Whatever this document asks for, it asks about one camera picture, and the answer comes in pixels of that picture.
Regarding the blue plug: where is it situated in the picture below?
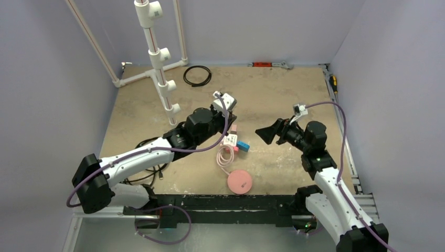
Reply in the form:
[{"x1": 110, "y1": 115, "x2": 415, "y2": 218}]
[{"x1": 236, "y1": 141, "x2": 250, "y2": 152}]

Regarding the white cube socket adapter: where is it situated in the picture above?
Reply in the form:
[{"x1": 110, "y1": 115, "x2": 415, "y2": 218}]
[{"x1": 223, "y1": 134, "x2": 238, "y2": 147}]

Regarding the pink plug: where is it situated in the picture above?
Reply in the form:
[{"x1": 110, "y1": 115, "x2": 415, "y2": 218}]
[{"x1": 230, "y1": 124, "x2": 238, "y2": 135}]

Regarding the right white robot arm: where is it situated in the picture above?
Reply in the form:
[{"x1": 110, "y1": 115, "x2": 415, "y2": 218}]
[{"x1": 255, "y1": 118, "x2": 389, "y2": 251}]

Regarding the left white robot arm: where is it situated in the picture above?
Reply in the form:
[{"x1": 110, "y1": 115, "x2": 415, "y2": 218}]
[{"x1": 66, "y1": 103, "x2": 236, "y2": 215}]

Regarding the pink round puck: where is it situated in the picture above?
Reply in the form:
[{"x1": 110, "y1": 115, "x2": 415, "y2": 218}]
[{"x1": 227, "y1": 170, "x2": 253, "y2": 195}]

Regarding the red adjustable wrench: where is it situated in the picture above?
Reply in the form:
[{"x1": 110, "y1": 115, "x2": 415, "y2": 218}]
[{"x1": 248, "y1": 61, "x2": 293, "y2": 70}]

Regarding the yellow black screwdriver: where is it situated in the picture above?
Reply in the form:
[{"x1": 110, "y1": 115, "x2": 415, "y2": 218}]
[{"x1": 329, "y1": 75, "x2": 338, "y2": 94}]

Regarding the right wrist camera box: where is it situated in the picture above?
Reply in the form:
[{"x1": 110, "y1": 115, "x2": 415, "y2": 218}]
[{"x1": 293, "y1": 103, "x2": 308, "y2": 117}]

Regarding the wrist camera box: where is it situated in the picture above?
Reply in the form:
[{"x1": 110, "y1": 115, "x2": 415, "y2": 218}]
[
  {"x1": 293, "y1": 103, "x2": 308, "y2": 117},
  {"x1": 212, "y1": 91, "x2": 237, "y2": 112}
]

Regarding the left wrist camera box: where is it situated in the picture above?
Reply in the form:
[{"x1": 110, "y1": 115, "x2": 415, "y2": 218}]
[{"x1": 212, "y1": 91, "x2": 237, "y2": 112}]

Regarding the pink coiled cable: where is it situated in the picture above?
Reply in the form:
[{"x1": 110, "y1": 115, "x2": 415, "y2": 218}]
[{"x1": 216, "y1": 144, "x2": 236, "y2": 176}]

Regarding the black cable ring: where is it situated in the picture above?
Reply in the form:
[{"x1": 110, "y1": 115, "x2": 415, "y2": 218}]
[{"x1": 183, "y1": 65, "x2": 212, "y2": 87}]

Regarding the black USB cable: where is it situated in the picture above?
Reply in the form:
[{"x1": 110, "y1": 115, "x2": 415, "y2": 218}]
[{"x1": 123, "y1": 136, "x2": 168, "y2": 185}]

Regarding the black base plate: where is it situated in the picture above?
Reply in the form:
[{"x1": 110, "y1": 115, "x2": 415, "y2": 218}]
[{"x1": 123, "y1": 194, "x2": 315, "y2": 228}]

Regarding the aluminium frame rail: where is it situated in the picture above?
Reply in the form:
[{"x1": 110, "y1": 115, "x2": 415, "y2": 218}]
[{"x1": 320, "y1": 64, "x2": 380, "y2": 223}]

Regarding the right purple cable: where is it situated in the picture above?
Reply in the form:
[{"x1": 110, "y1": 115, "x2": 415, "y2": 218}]
[{"x1": 297, "y1": 101, "x2": 397, "y2": 252}]

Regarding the purple cable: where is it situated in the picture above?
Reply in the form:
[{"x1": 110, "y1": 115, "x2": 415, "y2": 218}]
[
  {"x1": 297, "y1": 101, "x2": 397, "y2": 252},
  {"x1": 66, "y1": 91, "x2": 230, "y2": 246}
]

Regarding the white PVC pipe frame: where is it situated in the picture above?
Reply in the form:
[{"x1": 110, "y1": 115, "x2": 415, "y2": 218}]
[{"x1": 66, "y1": 1, "x2": 188, "y2": 127}]

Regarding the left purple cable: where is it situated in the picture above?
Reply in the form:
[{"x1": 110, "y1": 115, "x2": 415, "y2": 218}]
[{"x1": 66, "y1": 91, "x2": 230, "y2": 246}]

